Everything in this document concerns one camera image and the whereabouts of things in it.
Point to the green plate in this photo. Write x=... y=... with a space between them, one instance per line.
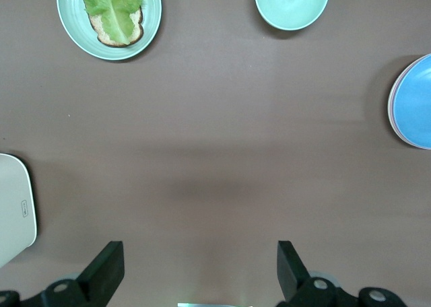
x=70 y=17

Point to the brown table cover cloth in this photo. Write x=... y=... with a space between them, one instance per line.
x=215 y=152

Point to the green bowl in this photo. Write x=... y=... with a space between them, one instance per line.
x=291 y=4

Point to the green lettuce leaf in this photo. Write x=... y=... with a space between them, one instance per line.
x=114 y=10

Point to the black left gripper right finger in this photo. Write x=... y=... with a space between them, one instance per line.
x=296 y=280

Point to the blue plate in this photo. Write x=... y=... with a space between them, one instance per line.
x=415 y=105

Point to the beige plate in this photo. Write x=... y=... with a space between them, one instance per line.
x=389 y=109

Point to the toasted bread slice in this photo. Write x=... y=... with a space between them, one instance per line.
x=137 y=31

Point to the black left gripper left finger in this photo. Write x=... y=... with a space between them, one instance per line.
x=104 y=273

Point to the white rounded board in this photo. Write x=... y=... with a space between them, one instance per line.
x=15 y=206

